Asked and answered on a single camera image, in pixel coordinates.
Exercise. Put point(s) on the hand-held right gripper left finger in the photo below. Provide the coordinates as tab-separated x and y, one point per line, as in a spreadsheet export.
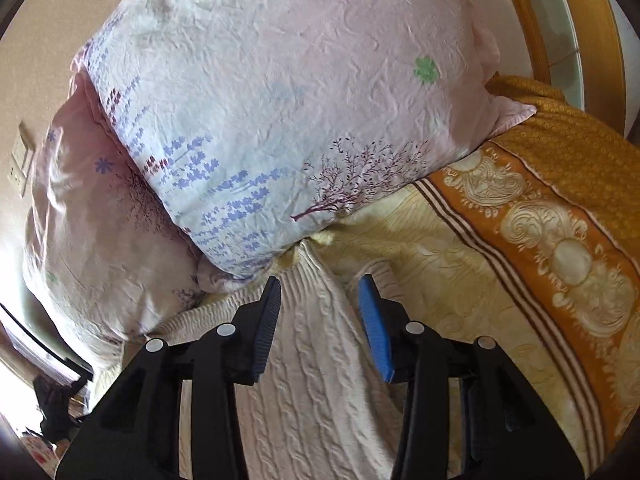
262	335

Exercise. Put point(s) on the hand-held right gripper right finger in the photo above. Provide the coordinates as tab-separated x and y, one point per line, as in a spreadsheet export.
377	330

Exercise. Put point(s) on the yellow floral bed sheet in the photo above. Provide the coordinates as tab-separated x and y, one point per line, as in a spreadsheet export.
475	285

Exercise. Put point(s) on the pink floral pillow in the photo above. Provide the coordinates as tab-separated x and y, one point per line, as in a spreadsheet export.
90	240

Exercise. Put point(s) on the lavender and tree print pillow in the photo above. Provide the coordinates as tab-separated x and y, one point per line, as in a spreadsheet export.
280	110

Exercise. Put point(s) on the orange textured blanket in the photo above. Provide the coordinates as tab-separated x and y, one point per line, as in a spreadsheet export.
575	150

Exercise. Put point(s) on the wooden headboard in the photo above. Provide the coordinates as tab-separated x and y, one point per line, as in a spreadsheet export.
602	45

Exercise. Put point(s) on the wall switch plate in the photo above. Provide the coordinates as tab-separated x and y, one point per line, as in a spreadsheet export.
21	160

